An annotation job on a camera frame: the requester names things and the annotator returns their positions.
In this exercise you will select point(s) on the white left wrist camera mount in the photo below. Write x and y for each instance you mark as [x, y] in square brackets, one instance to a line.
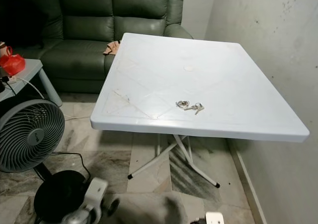
[96, 191]

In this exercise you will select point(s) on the brown crumpled cloth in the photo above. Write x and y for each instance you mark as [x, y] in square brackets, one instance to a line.
[112, 48]

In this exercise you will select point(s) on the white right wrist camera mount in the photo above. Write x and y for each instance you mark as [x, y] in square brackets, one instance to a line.
[214, 218]

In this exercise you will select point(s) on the brown cup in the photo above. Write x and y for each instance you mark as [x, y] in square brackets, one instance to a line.
[3, 48]

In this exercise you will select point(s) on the grey round floor fan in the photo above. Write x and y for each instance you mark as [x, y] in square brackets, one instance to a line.
[30, 134]

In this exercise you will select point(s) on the red plastic bag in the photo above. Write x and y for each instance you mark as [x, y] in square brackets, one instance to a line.
[15, 64]

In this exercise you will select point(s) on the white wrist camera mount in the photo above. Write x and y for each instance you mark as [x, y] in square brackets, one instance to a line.
[214, 218]
[96, 191]

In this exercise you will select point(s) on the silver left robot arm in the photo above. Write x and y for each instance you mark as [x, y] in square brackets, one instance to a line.
[79, 216]

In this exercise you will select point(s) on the dark green leather sofa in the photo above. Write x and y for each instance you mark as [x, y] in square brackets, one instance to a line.
[79, 15]

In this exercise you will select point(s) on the grey side table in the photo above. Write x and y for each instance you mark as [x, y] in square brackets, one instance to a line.
[32, 67]

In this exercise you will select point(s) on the white plastic folding table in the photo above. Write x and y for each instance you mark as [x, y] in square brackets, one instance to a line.
[189, 85]

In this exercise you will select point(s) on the silver key bunch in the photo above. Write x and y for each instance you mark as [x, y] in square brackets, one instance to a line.
[183, 104]

